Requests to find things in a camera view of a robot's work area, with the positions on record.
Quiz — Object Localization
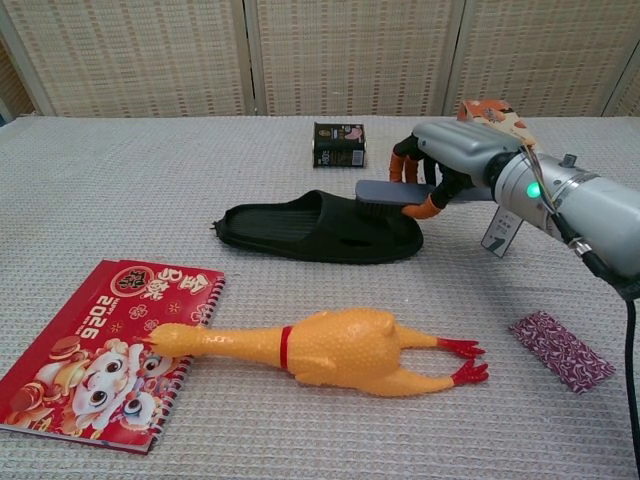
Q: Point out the purple patterned packet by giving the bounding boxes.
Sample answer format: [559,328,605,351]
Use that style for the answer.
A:
[508,310,617,396]

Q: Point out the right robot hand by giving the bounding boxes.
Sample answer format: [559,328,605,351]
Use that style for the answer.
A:
[388,119,521,220]

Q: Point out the orange snack box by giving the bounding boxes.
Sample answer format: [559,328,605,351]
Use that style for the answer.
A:
[457,98,537,149]

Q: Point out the red 2026 spiral calendar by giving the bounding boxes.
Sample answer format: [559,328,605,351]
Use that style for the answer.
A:
[0,258,226,456]

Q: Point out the grey brush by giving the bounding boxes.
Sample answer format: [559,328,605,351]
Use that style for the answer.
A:
[354,179,501,219]

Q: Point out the black rubber slipper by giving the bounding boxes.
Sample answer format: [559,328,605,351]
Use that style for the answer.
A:
[209,189,425,265]

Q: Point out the white paper hang tag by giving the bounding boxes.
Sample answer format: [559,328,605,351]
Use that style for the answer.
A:
[480,207,521,259]

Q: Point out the black luncheon meat can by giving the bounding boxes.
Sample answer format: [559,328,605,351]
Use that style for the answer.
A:
[312,121,366,169]

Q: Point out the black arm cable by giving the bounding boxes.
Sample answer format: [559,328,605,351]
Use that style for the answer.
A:
[552,209,640,471]

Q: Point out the yellow rubber chicken toy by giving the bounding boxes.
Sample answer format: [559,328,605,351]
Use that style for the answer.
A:
[144,307,490,399]

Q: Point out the beige woven tablecloth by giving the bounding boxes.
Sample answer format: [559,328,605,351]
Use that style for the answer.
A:
[0,115,640,480]

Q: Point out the bamboo folding screen panel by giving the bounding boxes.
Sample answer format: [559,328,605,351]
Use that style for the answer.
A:
[602,39,640,119]
[0,0,256,119]
[244,0,466,119]
[442,0,640,119]

